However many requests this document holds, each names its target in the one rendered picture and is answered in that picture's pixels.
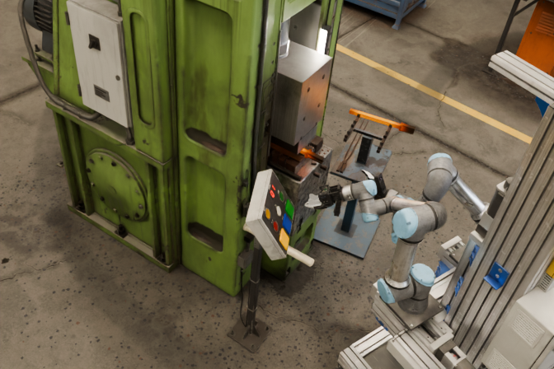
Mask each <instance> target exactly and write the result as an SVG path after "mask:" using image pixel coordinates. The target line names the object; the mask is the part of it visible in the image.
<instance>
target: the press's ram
mask: <svg viewBox="0 0 554 369"><path fill-rule="evenodd" d="M331 62H332V57H330V56H327V55H325V54H322V53H319V52H317V51H315V50H313V49H309V48H307V47H305V46H303V45H300V44H297V43H295V42H293V41H291V40H290V41H289V54H288V55H287V56H286V57H285V58H280V59H279V66H278V74H277V82H276V91H275V107H274V115H273V124H272V133H271V135H272V136H274V137H276V138H278V139H280V140H282V141H284V142H287V143H289V144H291V145H293V146H294V145H295V144H296V143H298V142H299V141H300V138H303V137H304V136H305V135H306V134H307V133H308V132H309V131H310V130H311V129H312V128H313V127H314V126H315V125H316V124H318V123H319V122H320V121H321V120H322V116H323V110H324V105H325V100H326V91H327V87H328V82H329V76H330V71H331Z"/></svg>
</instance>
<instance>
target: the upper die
mask: <svg viewBox="0 0 554 369"><path fill-rule="evenodd" d="M316 133H317V124H316V125H315V126H314V127H313V128H312V129H311V130H310V131H309V132H308V133H307V134H306V135H305V136H304V137H303V138H300V141H299V142H298V143H296V144H295V145H294V146H293V145H291V144H289V143H287V142H284V141H282V140H280V139H278V138H276V137H274V136H272V135H271V141H270V142H272V143H273V144H275V145H277V146H279V147H282V148H284V149H286V150H288V151H290V152H292V153H294V154H296V155H298V154H299V153H300V152H301V151H302V150H303V149H304V148H305V147H306V146H307V145H308V144H309V143H310V142H311V141H312V140H313V139H314V138H315V137H316Z"/></svg>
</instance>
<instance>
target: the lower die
mask: <svg viewBox="0 0 554 369"><path fill-rule="evenodd" d="M313 148H314V147H312V146H310V145H309V146H308V145H307V146H306V147H305V149H307V150H309V149H311V150H312V152H313ZM273 150H275V151H273ZM272 151H273V154H272V162H274V163H275V164H277V162H278V156H279V154H280V153H282V156H281V155H280V156H279V166H282V167H284V161H285V158H286V157H287V156H288V157H289V159H288V158H287V160H286V164H285V169H287V170H290V171H292V172H293V173H295V174H297V173H298V172H299V171H300V169H301V168H302V166H304V165H305V164H306V163H307V162H308V161H309V160H310V158H305V155H306V154H304V153H302V152H300V153H299V154H298V155H296V154H294V153H292V152H290V151H288V150H286V149H284V148H282V147H279V146H277V145H275V144H273V143H272V142H271V143H270V155H269V156H268V160H269V161H270V158H271V153H272Z"/></svg>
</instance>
